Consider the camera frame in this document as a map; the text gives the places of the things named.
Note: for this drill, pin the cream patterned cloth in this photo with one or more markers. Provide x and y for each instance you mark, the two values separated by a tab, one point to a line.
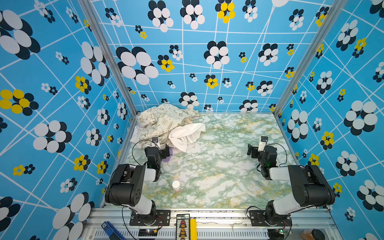
159	122

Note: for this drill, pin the purple cloth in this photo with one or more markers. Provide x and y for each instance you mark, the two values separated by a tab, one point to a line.
168	152

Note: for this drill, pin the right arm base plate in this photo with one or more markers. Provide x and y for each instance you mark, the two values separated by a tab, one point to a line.
258	218

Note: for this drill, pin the blue tool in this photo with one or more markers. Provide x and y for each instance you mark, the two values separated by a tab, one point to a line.
111	231

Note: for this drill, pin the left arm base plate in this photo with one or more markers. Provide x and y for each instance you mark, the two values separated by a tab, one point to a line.
159	218

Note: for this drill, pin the black button control box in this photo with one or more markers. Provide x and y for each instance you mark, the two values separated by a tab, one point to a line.
183	227

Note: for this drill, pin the brown object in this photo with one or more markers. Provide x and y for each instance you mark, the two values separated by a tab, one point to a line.
307	235

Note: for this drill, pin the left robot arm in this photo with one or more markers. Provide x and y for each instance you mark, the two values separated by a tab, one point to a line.
126	188

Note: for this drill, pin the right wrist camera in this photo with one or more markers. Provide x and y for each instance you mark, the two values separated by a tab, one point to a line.
262	144

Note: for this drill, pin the white pill bottle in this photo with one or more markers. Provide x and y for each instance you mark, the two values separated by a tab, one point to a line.
176	185

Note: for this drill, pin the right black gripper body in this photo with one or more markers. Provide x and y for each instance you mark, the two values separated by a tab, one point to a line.
256	154

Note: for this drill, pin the small circuit board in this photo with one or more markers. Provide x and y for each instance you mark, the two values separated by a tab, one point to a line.
148	233

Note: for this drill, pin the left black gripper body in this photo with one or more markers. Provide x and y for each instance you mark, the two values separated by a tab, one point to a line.
163	154

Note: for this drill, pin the white cloth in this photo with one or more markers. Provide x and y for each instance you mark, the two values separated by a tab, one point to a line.
181	137

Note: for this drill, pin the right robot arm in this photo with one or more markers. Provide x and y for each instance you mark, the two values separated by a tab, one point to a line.
308	184

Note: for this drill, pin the black round cap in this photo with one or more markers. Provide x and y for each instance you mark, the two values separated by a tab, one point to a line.
317	234

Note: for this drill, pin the aluminium front rail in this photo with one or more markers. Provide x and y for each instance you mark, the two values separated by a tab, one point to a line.
214	224

